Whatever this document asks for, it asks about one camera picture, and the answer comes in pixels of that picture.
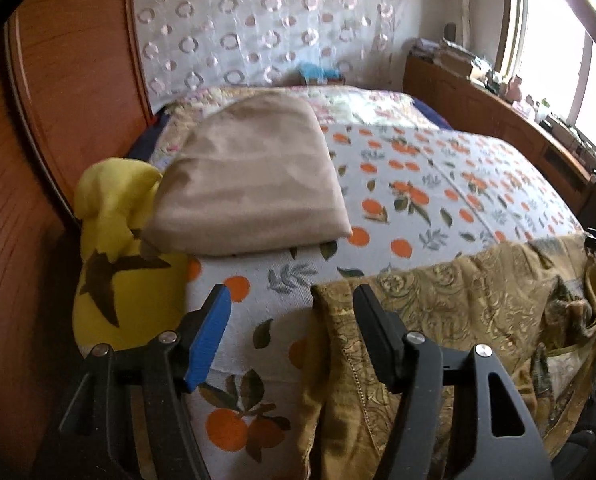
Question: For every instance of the pink floral bed sheet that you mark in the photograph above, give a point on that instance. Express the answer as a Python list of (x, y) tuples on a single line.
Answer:
[(367, 105)]

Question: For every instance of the window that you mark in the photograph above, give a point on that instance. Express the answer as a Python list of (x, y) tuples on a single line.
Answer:
[(542, 35)]

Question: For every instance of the pink jug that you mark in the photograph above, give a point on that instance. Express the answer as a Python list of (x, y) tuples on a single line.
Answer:
[(515, 87)]

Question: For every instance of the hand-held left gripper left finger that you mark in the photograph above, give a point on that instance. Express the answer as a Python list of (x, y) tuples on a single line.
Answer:
[(213, 330)]

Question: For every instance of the brown cardboard box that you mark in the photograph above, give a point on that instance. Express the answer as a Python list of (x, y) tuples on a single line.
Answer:
[(458, 66)]

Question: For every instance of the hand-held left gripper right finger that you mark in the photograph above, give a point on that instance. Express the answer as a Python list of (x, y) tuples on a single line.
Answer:
[(377, 340)]

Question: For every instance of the long wooden cabinet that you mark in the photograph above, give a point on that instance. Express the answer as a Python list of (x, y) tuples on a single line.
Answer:
[(482, 105)]

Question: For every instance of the blue item on cardboard box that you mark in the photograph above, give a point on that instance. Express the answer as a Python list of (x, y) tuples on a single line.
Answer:
[(320, 74)]

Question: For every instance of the stack of books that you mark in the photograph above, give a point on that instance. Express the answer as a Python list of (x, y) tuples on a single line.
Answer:
[(425, 50)]

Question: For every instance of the pile of papers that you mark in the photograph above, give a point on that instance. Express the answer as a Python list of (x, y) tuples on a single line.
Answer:
[(455, 46)]

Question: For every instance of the yellow garment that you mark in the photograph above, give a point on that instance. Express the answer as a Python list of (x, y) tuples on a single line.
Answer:
[(113, 210)]

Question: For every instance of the brown wooden wardrobe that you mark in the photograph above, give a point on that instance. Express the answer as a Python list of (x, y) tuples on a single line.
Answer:
[(68, 85)]

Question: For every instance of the olive gold patterned shirt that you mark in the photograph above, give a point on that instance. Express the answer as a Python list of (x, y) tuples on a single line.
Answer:
[(452, 300)]

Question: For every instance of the white circle pattern curtain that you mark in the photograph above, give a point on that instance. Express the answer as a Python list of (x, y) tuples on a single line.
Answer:
[(278, 20)]

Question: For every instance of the beige garment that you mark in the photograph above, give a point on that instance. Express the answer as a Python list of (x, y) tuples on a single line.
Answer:
[(248, 175)]

